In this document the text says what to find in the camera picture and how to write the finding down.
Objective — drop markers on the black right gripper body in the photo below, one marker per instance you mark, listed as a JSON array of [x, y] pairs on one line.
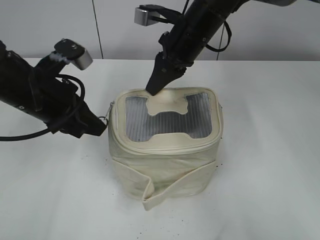
[[190, 35]]

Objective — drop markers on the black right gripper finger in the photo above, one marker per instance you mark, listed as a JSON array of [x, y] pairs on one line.
[[164, 72]]

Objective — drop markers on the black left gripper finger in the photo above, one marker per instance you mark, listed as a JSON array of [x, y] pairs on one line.
[[86, 122]]

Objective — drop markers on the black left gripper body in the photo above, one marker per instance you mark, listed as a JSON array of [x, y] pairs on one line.
[[57, 99]]

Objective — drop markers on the cream zippered bag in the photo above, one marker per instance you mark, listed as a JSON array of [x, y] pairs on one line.
[[165, 146]]

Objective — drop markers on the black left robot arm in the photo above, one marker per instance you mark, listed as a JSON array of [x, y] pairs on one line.
[[14, 87]]

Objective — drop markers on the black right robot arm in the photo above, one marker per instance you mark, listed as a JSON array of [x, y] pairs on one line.
[[226, 7]]

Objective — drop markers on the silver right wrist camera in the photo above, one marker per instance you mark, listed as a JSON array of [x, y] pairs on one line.
[[150, 14]]

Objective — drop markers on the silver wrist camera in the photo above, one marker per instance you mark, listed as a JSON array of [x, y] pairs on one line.
[[69, 51], [150, 14]]

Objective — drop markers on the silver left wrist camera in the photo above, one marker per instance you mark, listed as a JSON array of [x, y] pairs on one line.
[[69, 51]]

